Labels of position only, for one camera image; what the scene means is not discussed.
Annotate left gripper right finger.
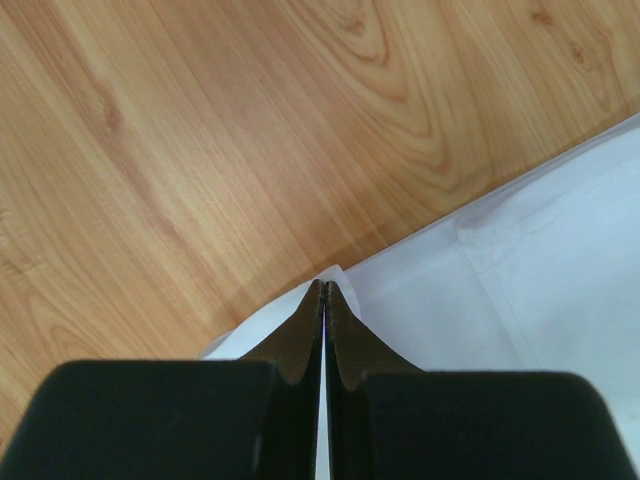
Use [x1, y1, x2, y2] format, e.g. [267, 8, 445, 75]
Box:
[325, 282, 636, 479]

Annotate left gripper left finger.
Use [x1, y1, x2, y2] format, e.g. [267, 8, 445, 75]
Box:
[1, 281, 325, 479]

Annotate white t shirt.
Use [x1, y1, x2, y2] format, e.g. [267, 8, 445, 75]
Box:
[197, 112, 640, 480]

